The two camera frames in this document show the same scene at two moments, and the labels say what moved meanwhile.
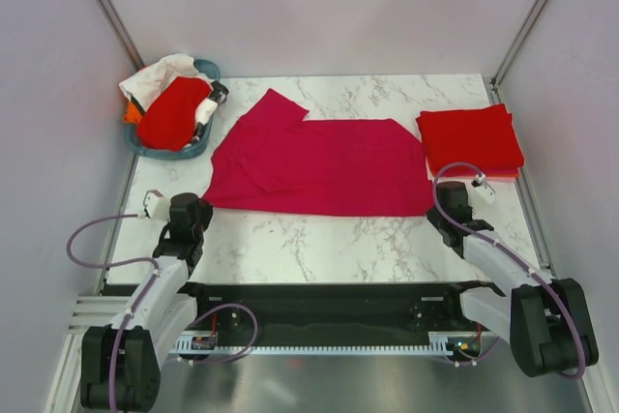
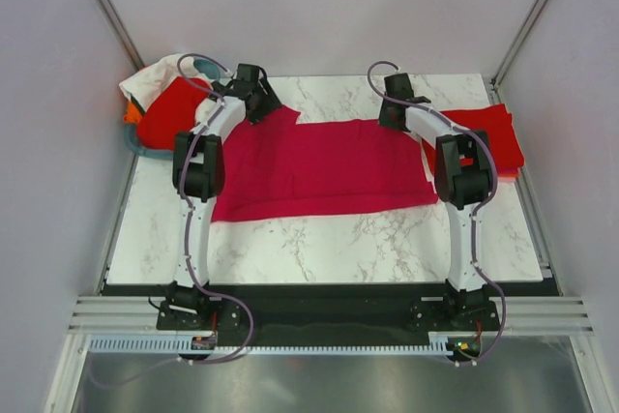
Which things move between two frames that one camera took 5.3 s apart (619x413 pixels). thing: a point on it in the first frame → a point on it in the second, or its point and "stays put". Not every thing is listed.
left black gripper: (205, 212) → (272, 103)
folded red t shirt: (484, 137) stays put
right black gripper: (431, 214) → (384, 120)
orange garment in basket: (132, 114) stays put
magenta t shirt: (274, 160) stays put
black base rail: (333, 313) stays put
